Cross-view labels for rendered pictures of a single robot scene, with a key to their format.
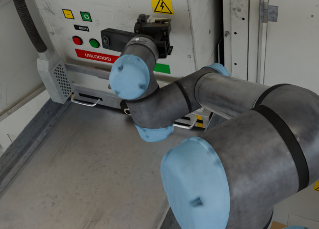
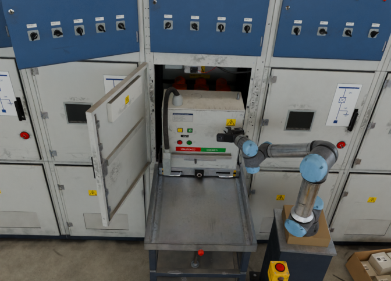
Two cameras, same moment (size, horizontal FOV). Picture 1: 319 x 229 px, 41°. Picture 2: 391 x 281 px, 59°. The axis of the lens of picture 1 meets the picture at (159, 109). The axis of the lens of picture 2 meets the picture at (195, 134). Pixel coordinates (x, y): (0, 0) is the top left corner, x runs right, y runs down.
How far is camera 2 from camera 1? 1.30 m
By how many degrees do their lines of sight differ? 27
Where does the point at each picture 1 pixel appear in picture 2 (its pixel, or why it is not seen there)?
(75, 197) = (197, 216)
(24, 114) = not seen: hidden behind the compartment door
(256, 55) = (256, 139)
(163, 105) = (258, 157)
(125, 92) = (251, 153)
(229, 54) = not seen: hidden behind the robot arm
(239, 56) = not seen: hidden behind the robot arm
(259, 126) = (324, 148)
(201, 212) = (323, 169)
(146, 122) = (254, 165)
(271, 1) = (266, 117)
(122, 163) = (209, 198)
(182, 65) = (233, 147)
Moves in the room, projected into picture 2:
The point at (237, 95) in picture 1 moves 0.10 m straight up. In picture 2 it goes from (296, 146) to (301, 130)
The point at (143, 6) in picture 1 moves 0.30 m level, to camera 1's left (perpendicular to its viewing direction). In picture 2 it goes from (221, 123) to (178, 136)
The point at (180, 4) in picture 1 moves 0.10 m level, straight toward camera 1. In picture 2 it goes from (239, 121) to (248, 130)
